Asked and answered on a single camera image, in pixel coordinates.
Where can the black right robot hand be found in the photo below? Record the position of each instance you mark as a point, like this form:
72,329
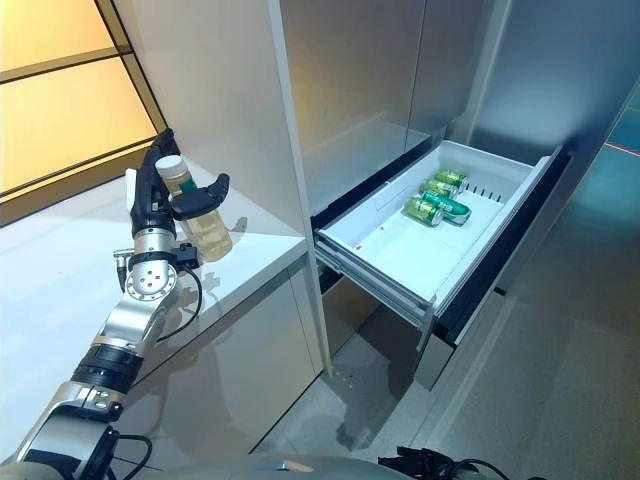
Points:
415,462

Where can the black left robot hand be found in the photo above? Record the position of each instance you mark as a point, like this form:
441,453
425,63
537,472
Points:
150,210

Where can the yellow drink bottle white cap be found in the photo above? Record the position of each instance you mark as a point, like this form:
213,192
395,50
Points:
210,235

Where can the dark fridge drawer front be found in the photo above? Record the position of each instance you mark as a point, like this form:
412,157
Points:
500,270

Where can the white fridge drawer bin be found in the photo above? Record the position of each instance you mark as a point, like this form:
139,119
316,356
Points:
400,250

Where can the stainless steel fridge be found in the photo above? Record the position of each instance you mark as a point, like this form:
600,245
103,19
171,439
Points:
350,75

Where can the grey robot body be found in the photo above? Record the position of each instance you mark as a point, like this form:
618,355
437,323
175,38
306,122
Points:
300,472

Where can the tall white cabinet panel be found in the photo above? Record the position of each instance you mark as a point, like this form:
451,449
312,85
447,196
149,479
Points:
210,75

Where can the green drink can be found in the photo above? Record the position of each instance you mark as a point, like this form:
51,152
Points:
439,187
450,206
422,209
452,176

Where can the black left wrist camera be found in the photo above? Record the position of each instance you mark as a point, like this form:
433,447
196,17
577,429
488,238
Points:
187,255

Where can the lit window with dark frame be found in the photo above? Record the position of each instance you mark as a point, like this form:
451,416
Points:
50,100

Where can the grey drawer slide rail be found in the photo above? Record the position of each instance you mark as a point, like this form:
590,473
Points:
370,280

